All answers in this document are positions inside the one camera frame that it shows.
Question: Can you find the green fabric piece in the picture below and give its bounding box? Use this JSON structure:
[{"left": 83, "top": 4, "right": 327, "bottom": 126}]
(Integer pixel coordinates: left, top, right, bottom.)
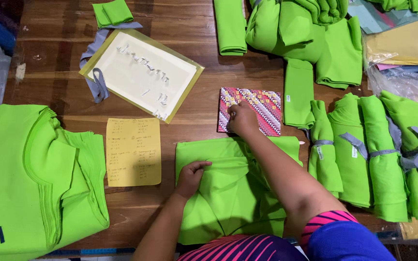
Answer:
[{"left": 175, "top": 136, "right": 303, "bottom": 246}]

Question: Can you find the small folded green fabric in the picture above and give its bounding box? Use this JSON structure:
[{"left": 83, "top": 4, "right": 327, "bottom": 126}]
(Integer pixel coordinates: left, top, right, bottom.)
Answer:
[{"left": 92, "top": 0, "right": 134, "bottom": 29}]

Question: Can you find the blue measuring tape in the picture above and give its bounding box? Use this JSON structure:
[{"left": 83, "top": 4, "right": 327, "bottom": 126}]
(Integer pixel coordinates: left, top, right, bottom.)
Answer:
[{"left": 48, "top": 247, "right": 136, "bottom": 256}]

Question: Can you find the long grey fabric strip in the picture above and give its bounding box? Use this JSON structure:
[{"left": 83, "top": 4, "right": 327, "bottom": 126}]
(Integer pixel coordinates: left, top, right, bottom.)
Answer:
[{"left": 79, "top": 22, "right": 143, "bottom": 104}]

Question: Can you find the clear plastic bag with fabric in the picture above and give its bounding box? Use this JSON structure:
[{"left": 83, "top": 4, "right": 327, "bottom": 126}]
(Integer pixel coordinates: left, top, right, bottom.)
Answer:
[{"left": 366, "top": 65, "right": 418, "bottom": 117}]

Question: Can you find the row of white labels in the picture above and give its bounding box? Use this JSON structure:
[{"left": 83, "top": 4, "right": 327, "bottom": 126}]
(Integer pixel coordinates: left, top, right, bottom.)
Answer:
[{"left": 116, "top": 43, "right": 170, "bottom": 120}]

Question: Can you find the yellow sleeve with white sheet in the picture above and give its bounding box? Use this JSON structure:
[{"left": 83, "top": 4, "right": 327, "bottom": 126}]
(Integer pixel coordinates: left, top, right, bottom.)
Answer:
[{"left": 79, "top": 29, "right": 205, "bottom": 124}]

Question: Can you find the teal plastic sheet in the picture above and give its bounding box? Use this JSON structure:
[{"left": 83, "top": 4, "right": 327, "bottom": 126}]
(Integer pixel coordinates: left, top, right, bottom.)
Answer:
[{"left": 346, "top": 0, "right": 418, "bottom": 35}]

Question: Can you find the person's pink striped shirt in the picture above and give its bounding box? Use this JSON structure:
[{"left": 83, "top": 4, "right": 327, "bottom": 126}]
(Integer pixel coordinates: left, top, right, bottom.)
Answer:
[{"left": 176, "top": 210, "right": 397, "bottom": 261}]

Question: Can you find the green fabric pile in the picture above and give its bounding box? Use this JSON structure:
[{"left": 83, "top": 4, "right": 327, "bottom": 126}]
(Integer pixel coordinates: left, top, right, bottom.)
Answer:
[{"left": 366, "top": 0, "right": 418, "bottom": 15}]

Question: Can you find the yellow handwritten note paper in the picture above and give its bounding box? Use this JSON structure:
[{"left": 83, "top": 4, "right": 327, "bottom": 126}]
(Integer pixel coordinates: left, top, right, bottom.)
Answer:
[{"left": 106, "top": 117, "right": 162, "bottom": 188}]

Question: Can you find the long folded green fabric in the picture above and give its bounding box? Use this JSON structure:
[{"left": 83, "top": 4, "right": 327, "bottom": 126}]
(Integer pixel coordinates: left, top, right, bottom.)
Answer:
[{"left": 283, "top": 57, "right": 316, "bottom": 130}]

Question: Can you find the batik patterned notebook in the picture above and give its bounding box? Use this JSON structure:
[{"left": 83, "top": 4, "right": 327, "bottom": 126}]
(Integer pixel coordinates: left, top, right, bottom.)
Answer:
[{"left": 217, "top": 87, "right": 282, "bottom": 138}]

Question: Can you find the person's right hand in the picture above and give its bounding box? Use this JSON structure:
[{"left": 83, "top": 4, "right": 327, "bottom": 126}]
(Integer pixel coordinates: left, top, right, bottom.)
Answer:
[{"left": 227, "top": 101, "right": 261, "bottom": 138}]

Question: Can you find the yellow fabric in plastic bag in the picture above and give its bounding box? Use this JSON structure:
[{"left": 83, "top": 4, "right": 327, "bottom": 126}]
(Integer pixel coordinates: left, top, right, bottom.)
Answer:
[{"left": 362, "top": 14, "right": 418, "bottom": 66}]

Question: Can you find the large stack of green fabric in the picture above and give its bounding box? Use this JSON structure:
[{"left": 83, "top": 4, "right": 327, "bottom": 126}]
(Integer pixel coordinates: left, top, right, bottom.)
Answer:
[{"left": 0, "top": 104, "right": 110, "bottom": 261}]

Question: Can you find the narrow folded green fabric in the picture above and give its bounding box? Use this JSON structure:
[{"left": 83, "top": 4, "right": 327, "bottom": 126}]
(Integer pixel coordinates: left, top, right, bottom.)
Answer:
[{"left": 213, "top": 0, "right": 248, "bottom": 56}]

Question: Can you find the person's left hand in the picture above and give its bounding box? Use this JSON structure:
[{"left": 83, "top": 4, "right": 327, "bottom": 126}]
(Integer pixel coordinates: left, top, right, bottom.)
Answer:
[{"left": 174, "top": 160, "right": 213, "bottom": 200}]

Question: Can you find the heap of green fabric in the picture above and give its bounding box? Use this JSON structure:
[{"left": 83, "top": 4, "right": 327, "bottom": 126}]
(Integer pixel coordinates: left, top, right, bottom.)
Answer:
[{"left": 245, "top": 0, "right": 363, "bottom": 90}]

